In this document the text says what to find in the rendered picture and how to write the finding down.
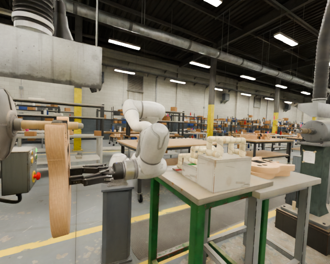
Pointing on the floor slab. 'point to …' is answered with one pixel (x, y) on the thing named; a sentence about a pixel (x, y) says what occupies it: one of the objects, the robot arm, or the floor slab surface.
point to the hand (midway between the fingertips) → (69, 176)
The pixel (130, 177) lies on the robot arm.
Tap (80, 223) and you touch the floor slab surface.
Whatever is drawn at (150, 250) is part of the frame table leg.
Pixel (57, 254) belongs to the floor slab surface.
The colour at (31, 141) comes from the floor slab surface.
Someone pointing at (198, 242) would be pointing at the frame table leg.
